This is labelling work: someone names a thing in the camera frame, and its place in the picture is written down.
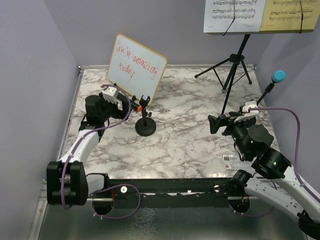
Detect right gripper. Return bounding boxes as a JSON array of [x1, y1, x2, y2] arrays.
[[208, 110, 251, 159]]

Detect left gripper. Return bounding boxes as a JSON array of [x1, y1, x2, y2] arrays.
[[99, 92, 132, 122]]

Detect black microphone stand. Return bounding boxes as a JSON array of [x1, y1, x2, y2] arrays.
[[135, 95, 157, 137], [256, 82, 275, 105]]

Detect blue-headed microphone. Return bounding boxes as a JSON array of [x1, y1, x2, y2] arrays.
[[271, 70, 286, 84]]

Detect black microphone orange tip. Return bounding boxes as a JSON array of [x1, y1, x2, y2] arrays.
[[130, 100, 142, 112]]

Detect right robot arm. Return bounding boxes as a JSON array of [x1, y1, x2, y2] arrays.
[[208, 110, 320, 240]]

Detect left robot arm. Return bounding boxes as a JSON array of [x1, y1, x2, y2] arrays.
[[46, 92, 132, 209]]

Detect clear ruler set packet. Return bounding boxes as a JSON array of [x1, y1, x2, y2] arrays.
[[222, 154, 251, 170]]

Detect yellow-framed whiteboard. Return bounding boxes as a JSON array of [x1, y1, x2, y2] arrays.
[[106, 33, 168, 104]]

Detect black tripod music stand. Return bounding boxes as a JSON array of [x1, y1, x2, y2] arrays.
[[194, 34, 253, 115]]

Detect white sheet music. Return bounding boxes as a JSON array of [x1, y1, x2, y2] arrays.
[[203, 0, 266, 35]]

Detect yellow sheet music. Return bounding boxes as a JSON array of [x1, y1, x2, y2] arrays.
[[259, 0, 320, 33]]

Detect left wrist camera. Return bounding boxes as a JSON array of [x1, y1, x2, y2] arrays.
[[101, 84, 119, 104]]

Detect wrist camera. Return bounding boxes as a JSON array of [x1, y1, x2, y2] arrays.
[[229, 100, 259, 123], [101, 84, 119, 104]]

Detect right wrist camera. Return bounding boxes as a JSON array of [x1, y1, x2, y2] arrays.
[[229, 100, 259, 123]]

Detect black mounting rail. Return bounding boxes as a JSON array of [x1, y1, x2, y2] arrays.
[[86, 173, 246, 209]]

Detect aluminium frame rail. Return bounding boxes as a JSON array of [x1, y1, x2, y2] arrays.
[[38, 179, 47, 201]]

